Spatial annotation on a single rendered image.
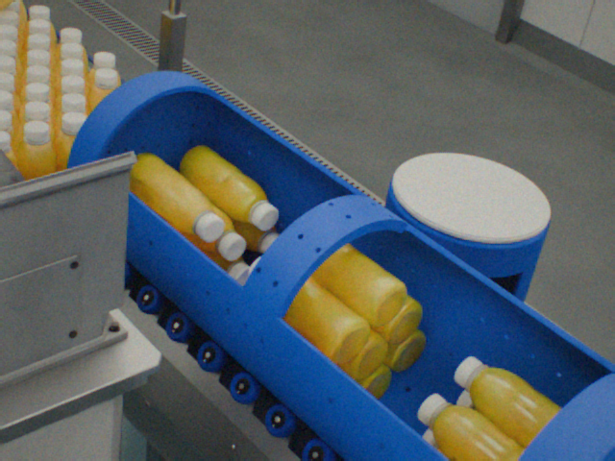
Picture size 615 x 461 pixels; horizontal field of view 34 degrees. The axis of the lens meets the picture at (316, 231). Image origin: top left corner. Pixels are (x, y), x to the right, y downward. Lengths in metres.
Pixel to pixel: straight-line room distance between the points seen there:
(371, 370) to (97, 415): 0.37
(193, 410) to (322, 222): 0.38
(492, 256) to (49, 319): 0.83
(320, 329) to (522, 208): 0.62
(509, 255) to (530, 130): 2.81
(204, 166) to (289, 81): 2.93
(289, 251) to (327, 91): 3.21
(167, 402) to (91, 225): 0.53
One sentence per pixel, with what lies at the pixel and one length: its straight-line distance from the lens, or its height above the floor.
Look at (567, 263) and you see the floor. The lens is 3.62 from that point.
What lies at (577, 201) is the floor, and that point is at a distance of 4.02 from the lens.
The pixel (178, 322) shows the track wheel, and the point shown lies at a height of 0.97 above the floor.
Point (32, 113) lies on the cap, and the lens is 1.73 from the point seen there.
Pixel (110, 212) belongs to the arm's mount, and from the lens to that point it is 1.04.
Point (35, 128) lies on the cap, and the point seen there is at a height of 1.08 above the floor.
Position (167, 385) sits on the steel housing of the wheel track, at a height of 0.87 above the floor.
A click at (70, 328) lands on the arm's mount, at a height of 1.19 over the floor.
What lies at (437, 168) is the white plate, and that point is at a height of 1.04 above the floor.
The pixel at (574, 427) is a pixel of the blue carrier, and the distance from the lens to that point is 1.06.
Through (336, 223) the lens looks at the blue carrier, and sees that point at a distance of 1.23.
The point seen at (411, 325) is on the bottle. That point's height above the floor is 1.08.
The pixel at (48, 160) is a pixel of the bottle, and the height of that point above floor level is 1.03.
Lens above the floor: 1.90
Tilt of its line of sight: 33 degrees down
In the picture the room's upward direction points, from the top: 10 degrees clockwise
